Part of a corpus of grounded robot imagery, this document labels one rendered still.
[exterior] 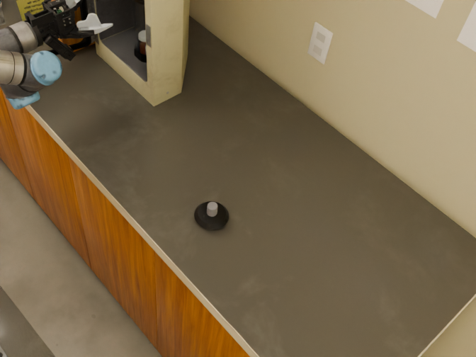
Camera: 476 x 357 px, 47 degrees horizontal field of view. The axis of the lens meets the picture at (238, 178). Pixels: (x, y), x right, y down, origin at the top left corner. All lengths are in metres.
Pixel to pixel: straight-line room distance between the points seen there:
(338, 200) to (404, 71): 0.39
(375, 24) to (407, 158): 0.40
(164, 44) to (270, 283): 0.74
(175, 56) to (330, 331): 0.90
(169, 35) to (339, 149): 0.61
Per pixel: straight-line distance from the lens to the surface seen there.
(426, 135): 1.62
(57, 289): 2.49
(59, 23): 1.55
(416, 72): 1.55
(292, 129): 1.75
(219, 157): 1.63
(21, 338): 1.37
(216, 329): 1.53
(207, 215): 1.45
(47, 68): 1.37
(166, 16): 1.60
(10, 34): 1.52
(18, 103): 1.50
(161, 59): 1.67
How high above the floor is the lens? 2.16
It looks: 50 degrees down
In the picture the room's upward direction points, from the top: 9 degrees clockwise
